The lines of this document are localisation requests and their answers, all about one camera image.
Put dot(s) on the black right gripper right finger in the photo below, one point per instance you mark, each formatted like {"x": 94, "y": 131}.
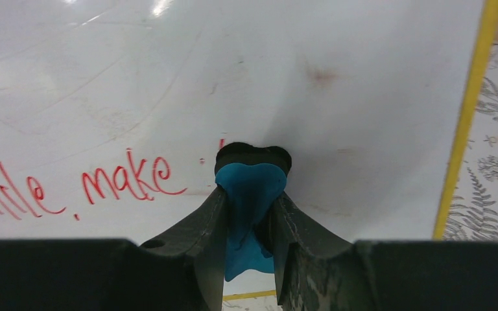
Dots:
{"x": 314, "y": 268}

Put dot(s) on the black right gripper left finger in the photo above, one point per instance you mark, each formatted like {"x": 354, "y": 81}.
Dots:
{"x": 193, "y": 255}

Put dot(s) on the blue whiteboard eraser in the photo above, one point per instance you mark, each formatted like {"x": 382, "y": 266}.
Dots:
{"x": 253, "y": 178}

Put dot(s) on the yellow framed whiteboard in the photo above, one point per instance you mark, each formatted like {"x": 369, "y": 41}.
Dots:
{"x": 112, "y": 112}

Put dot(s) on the floral table mat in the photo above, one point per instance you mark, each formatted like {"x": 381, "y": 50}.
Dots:
{"x": 489, "y": 150}

